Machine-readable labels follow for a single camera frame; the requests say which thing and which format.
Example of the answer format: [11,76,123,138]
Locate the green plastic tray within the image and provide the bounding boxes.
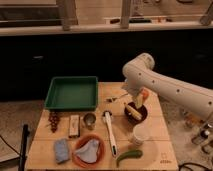
[45,76,98,111]

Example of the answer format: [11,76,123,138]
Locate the orange fruit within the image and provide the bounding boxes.
[142,89,149,100]

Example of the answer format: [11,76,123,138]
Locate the blue sponge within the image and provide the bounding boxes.
[54,139,70,163]

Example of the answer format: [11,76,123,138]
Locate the black clamp bar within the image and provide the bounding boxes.
[18,124,29,171]

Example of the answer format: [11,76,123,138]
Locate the yellow corn cob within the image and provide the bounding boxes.
[125,105,142,121]

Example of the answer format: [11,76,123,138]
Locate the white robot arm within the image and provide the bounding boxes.
[122,53,213,125]

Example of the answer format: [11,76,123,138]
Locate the small metal cup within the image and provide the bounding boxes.
[83,113,96,130]

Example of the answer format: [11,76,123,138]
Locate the spice bottle rack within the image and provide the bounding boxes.
[184,112,213,145]

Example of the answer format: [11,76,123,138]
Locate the light blue cloth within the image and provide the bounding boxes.
[74,139,99,164]

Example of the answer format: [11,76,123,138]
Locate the dark red grape bunch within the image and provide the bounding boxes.
[48,112,60,133]

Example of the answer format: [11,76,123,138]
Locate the dark bowl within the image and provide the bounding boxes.
[124,102,148,123]

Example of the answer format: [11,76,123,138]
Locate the wooden block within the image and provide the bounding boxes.
[69,115,80,138]

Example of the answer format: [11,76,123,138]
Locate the orange plate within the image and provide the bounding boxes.
[72,134,105,169]

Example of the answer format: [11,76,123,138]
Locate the green chili pepper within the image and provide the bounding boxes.
[116,150,143,166]

